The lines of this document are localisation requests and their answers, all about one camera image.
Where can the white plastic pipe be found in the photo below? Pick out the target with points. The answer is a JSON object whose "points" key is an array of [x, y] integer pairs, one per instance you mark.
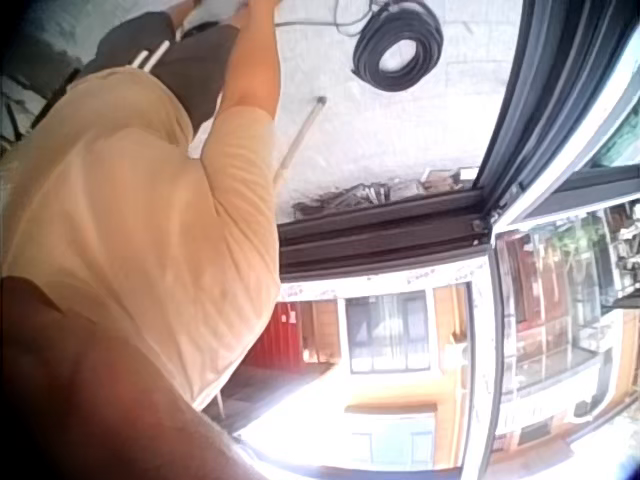
{"points": [[300, 135]]}

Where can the pile of debris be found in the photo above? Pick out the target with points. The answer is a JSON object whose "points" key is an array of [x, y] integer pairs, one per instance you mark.
{"points": [[380, 190]]}

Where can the person's legs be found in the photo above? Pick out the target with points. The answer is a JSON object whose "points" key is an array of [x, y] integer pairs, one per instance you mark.
{"points": [[195, 65]]}

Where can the dark sliding window frame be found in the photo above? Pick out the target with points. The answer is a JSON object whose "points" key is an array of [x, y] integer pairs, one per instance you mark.
{"points": [[500, 190]]}

